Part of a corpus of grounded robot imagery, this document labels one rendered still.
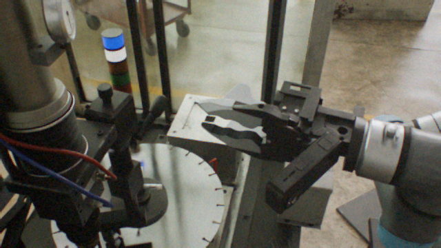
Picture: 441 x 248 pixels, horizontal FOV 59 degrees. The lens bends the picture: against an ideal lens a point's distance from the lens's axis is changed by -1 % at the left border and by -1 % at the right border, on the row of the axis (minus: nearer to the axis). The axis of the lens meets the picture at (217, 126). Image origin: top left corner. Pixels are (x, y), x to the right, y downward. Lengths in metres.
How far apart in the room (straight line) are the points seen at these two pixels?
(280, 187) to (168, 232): 0.34
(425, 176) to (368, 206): 1.58
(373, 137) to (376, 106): 2.25
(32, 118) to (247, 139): 0.27
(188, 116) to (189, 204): 0.33
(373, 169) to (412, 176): 0.04
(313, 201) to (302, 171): 0.47
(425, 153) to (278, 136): 0.17
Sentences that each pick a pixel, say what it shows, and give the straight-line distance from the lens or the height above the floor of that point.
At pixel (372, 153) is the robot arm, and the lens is 0.49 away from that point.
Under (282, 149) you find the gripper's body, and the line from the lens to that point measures 0.51.
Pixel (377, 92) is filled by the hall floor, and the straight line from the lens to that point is 2.87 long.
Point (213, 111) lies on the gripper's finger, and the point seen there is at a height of 1.24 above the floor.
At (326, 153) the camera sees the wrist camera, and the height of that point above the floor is 1.23.
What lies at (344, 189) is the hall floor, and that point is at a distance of 2.13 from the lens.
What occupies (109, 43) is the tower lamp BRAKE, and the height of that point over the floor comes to 1.15.
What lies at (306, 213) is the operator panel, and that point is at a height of 0.80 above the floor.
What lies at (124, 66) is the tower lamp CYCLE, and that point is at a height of 1.08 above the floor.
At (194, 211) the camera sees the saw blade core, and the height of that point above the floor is 0.95.
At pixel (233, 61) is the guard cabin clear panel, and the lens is 1.06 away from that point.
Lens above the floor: 1.56
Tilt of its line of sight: 41 degrees down
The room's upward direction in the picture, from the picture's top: straight up
